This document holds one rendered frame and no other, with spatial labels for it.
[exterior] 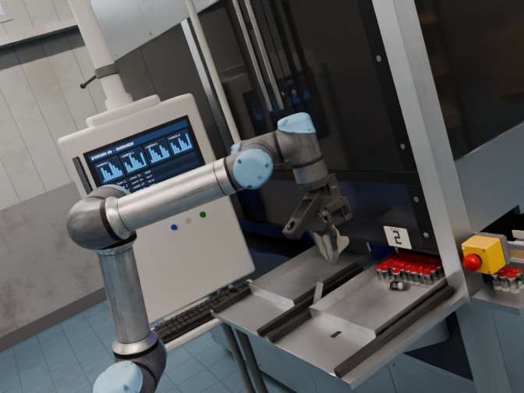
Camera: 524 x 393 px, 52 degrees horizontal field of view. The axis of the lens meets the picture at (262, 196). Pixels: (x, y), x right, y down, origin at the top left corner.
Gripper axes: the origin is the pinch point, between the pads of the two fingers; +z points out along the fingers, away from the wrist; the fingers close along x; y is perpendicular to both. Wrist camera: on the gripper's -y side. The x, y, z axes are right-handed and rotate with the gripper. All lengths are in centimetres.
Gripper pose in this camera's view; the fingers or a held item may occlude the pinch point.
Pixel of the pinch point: (331, 261)
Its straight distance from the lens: 130.0
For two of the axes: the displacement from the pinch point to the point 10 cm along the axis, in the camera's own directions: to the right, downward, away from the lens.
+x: -5.2, -0.5, 8.6
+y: 8.0, -4.0, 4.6
